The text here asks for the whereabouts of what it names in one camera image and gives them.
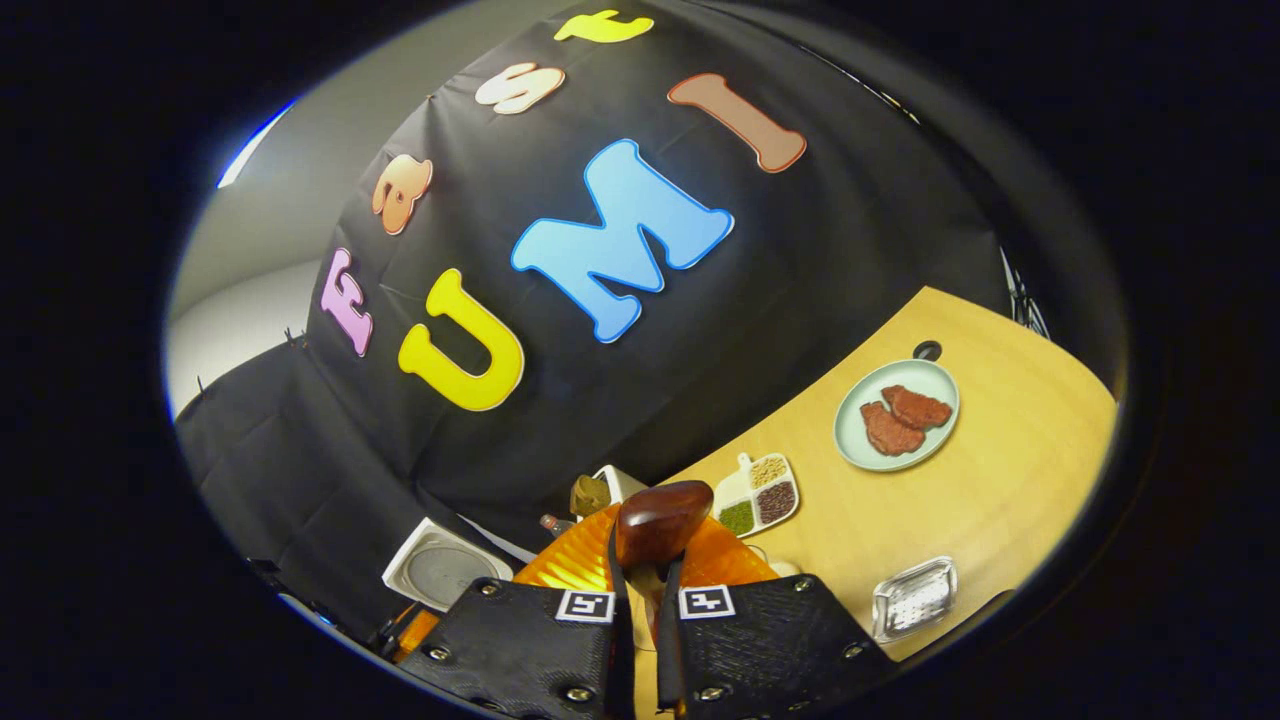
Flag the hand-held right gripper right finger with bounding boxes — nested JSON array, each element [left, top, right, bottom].
[[655, 515, 896, 719]]

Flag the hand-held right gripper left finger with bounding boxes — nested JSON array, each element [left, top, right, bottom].
[[395, 505, 637, 719]]

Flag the white rice cooker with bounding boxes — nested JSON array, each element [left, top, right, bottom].
[[382, 517, 516, 613]]

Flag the brown wooden spoon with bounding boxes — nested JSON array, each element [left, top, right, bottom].
[[614, 480, 715, 601]]

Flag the clear chopstick holder tray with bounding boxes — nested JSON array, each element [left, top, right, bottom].
[[872, 556, 959, 643]]

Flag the brown toast slice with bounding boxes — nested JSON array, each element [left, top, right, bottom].
[[570, 474, 613, 518]]

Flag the white toaster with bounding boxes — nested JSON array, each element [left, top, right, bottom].
[[590, 464, 649, 511]]

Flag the white divided bean dish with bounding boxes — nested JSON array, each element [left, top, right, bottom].
[[713, 452, 801, 539]]

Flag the red raw steak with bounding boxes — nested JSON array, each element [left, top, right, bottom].
[[880, 385, 954, 431], [860, 400, 926, 458]]

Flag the pale green plate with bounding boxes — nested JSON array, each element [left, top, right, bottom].
[[833, 359, 961, 473]]

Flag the black backdrop cloth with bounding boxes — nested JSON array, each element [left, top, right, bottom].
[[175, 0, 1051, 641]]

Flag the large ceiling light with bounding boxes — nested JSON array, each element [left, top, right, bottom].
[[218, 98, 298, 189]]

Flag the black tripod stand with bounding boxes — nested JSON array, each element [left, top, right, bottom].
[[1000, 248, 1051, 341]]

